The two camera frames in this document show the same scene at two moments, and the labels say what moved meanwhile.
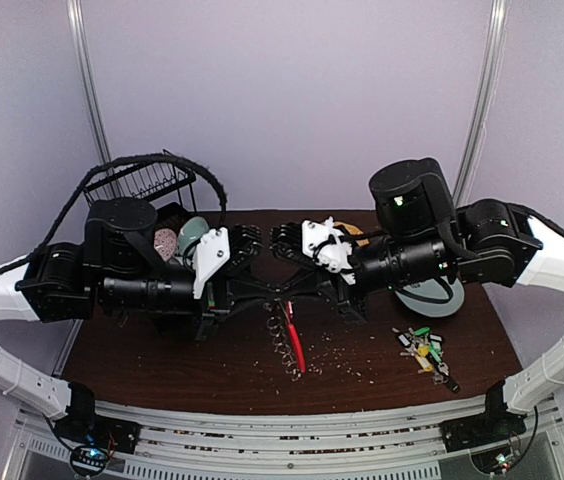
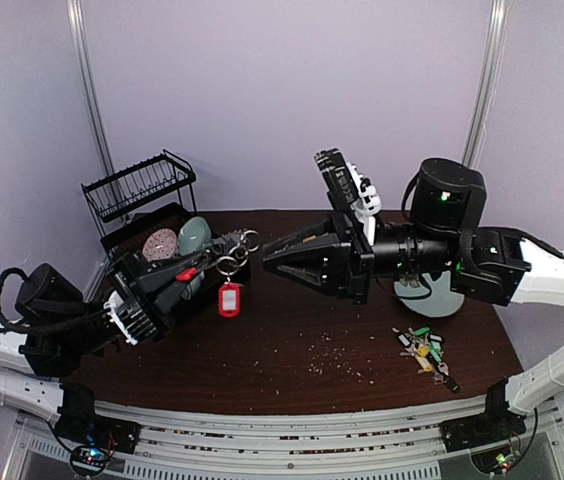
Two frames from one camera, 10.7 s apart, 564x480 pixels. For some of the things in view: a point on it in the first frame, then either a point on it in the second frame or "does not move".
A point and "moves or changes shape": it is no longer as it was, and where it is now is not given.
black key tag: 404,340 does not move
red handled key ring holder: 296,337 moves or changes shape
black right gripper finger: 312,299 to 321,270
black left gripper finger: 240,305 to 171,303
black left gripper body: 214,305 to 138,304
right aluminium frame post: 494,56 does not move
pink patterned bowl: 165,242 does not move
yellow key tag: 422,359 does not move
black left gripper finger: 243,288 to 147,280
